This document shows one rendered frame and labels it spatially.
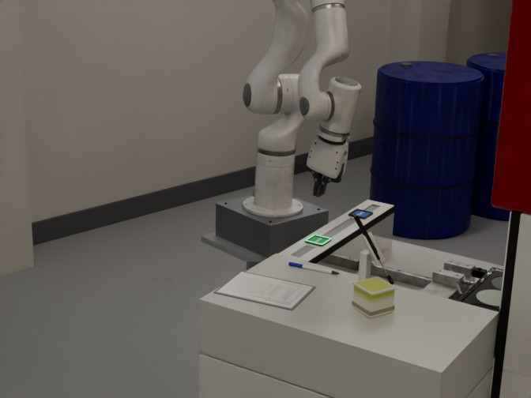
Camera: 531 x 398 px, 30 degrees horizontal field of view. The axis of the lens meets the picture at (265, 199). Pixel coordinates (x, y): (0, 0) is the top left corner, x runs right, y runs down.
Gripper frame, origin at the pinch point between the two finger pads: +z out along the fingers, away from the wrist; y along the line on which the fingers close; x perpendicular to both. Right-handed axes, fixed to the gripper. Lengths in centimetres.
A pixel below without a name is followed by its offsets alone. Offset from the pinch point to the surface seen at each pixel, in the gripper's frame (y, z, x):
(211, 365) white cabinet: -6, 31, 50
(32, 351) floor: 124, 141, -35
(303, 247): -2.1, 15.6, 5.8
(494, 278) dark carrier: -49, 12, -18
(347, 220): -2.2, 15.8, -20.3
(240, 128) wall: 176, 112, -259
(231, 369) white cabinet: -11, 30, 50
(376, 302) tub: -37, 3, 35
